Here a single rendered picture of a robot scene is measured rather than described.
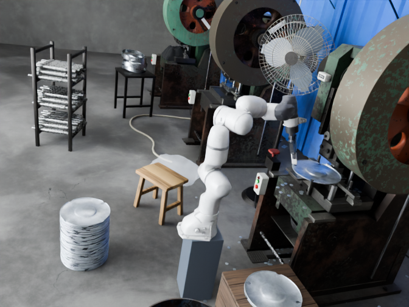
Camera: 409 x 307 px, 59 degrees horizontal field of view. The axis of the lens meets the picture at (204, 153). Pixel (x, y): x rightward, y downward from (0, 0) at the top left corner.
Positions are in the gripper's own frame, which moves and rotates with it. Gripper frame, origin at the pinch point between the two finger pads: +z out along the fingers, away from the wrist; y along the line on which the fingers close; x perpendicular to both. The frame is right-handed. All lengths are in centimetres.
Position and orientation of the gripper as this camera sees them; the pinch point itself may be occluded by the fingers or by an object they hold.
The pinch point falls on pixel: (294, 158)
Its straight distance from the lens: 226.4
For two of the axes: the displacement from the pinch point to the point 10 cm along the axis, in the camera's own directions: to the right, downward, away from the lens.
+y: -4.1, 3.3, -8.5
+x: 9.0, 0.0, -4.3
